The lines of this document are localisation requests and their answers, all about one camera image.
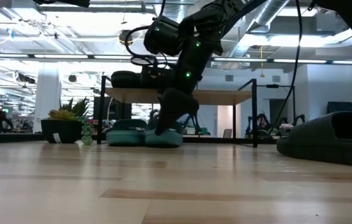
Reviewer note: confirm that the black green background machine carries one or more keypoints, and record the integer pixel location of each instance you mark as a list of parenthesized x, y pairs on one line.
[(197, 124)]

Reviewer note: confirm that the green rubber slide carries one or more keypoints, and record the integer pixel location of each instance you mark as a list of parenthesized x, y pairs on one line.
[(166, 141), (126, 138)]

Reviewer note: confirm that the dark background monitor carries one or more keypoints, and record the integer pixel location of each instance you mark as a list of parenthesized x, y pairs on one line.
[(347, 107)]

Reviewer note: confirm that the black rubber slide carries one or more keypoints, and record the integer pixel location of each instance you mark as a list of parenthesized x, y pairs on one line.
[(178, 105), (126, 79), (319, 146)]

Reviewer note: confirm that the silver spiral duct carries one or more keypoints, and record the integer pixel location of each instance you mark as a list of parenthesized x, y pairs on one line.
[(266, 15), (175, 9)]

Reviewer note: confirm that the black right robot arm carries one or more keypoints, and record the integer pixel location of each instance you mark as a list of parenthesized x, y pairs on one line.
[(169, 37)]

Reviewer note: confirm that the wooden shelf black metal frame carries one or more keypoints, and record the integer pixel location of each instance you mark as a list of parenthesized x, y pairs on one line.
[(225, 96)]

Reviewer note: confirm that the black background robot arms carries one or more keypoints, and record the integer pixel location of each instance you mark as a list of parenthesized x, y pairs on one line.
[(263, 123)]

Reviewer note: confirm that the black overhead camera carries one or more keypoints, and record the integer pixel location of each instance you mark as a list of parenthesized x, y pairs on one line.
[(125, 36)]

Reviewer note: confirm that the potted succulent plant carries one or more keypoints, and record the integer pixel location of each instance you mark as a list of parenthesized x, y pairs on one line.
[(62, 130)]

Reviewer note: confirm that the black background frame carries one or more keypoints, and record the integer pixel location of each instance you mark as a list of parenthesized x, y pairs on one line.
[(293, 109)]

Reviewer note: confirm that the overhead light bar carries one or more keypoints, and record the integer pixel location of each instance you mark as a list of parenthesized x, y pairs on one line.
[(60, 56)]

